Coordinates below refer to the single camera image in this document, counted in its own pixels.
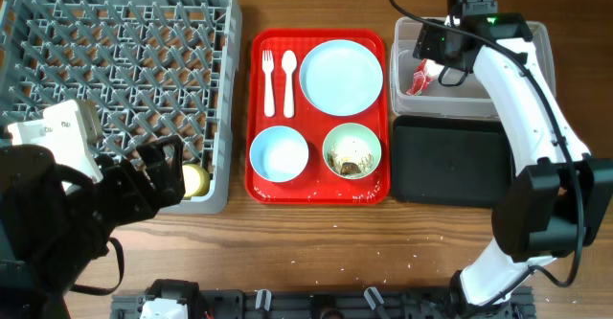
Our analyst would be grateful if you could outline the yellow cup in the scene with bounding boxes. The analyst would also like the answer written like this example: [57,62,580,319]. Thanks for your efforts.
[182,164,211,198]

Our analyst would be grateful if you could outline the red sauce packet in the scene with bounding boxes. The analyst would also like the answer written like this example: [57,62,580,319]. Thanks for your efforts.
[406,59,434,96]

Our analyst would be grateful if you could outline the light blue bowl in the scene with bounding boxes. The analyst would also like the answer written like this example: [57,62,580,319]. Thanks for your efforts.
[249,125,309,183]

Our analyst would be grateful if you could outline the light blue plate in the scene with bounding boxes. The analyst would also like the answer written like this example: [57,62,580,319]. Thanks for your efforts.
[299,39,383,117]

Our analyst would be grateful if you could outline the light green bowl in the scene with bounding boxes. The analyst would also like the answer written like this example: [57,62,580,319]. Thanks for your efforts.
[322,123,383,180]

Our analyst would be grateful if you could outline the white plastic fork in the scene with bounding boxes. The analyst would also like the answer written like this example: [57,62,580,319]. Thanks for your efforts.
[261,50,276,118]

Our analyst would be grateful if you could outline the white plastic spoon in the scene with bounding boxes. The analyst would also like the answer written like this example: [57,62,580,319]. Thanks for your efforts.
[282,50,297,118]

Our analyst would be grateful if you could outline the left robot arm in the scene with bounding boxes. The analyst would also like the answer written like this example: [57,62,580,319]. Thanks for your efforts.
[1,136,185,318]

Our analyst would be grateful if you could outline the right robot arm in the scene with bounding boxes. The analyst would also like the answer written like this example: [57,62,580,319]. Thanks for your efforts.
[414,0,612,315]

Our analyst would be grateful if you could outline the grey dishwasher rack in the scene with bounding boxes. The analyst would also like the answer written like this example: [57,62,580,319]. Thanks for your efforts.
[1,0,242,214]

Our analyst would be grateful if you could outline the clear plastic bin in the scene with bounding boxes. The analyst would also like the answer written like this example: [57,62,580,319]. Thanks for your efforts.
[390,16,557,123]

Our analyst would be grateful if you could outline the black tray bin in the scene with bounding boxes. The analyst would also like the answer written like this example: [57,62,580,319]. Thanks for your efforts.
[390,115,515,209]

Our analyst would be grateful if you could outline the red serving tray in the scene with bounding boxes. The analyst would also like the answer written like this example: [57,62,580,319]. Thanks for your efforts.
[245,29,391,206]

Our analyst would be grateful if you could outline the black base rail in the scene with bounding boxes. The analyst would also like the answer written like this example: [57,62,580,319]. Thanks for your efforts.
[110,280,536,319]

